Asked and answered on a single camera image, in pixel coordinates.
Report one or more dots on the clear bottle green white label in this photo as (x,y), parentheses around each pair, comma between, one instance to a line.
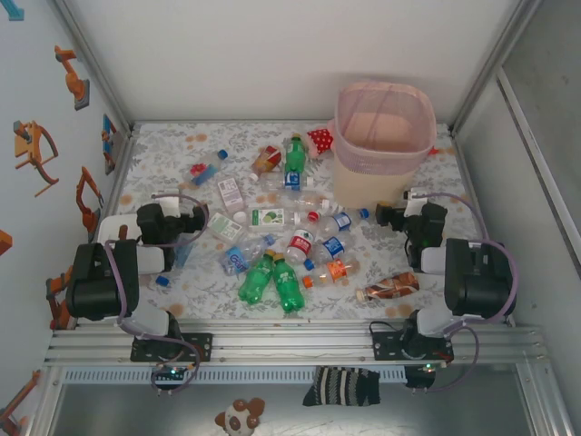
(224,227)

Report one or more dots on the white purple drink carton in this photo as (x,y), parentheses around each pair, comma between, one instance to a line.
(229,193)

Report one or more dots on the water bottle red label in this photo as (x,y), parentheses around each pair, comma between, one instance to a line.
(299,245)

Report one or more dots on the crushed clear bottle white cap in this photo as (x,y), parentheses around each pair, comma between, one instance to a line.
(299,198)

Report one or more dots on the white plastic box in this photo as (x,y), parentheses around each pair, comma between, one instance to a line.
(109,224)

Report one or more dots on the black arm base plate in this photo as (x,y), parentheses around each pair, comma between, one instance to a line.
(199,345)
(386,347)

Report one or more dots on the orange claw robot sticker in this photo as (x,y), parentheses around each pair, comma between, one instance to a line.
(25,143)

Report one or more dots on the tea bottle red yellow label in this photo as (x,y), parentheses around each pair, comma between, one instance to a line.
(268,156)

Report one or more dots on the brown stick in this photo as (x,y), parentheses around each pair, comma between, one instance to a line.
(122,232)

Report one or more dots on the pink plush toy polka-dot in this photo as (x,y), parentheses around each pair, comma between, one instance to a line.
(320,138)

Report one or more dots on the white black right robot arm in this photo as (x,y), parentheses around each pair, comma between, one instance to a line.
(476,281)

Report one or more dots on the aluminium frame post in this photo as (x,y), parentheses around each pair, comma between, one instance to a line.
(97,77)
(495,59)

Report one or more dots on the beige slatted waste bin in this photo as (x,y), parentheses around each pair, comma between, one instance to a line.
(363,181)

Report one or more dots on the bluish clear bottle blue cap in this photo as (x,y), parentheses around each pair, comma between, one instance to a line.
(185,252)

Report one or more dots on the small red cloth item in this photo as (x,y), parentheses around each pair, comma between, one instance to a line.
(433,151)

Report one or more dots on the clear bottle blue label white cap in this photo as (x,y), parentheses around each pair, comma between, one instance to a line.
(292,181)

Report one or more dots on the black white striped sock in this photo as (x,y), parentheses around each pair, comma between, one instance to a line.
(340,386)

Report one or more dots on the long aluminium frame rail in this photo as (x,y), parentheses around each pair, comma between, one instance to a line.
(295,345)

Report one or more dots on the brown white panda plush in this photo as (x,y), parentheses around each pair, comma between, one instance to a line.
(236,420)

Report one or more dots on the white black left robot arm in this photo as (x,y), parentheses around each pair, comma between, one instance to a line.
(91,290)

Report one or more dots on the white window frame bar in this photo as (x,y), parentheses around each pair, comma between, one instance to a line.
(522,127)

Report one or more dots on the clear bottle orange label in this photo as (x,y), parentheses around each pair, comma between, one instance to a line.
(337,270)

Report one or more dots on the blue wall sticker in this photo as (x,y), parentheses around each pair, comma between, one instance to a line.
(16,12)

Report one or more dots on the orange block wall sticker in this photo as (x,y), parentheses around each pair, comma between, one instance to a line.
(3,240)

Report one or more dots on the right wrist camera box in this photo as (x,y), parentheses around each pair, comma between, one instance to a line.
(415,202)

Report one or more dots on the clear bottle red blue label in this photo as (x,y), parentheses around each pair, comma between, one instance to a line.
(204,170)

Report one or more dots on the brown coffee drink bottle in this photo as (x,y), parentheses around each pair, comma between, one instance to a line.
(390,286)

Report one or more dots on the green plastic soda bottle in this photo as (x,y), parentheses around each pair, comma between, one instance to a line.
(287,284)
(256,279)
(295,156)

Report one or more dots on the blue orange robot sticker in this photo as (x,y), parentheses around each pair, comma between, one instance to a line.
(108,136)

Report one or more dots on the small controller circuit board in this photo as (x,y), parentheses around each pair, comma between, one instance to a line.
(170,372)
(420,377)

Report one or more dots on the aluminium side rail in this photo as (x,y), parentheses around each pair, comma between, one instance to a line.
(121,156)

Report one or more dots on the floral tablecloth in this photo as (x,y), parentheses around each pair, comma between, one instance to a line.
(218,290)

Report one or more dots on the clear bottle lime picture label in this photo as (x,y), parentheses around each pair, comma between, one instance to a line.
(268,218)

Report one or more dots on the pink plastic bin liner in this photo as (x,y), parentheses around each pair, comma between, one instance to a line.
(358,154)

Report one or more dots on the crushed bottle blue lettered label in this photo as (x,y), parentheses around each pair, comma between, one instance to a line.
(238,261)

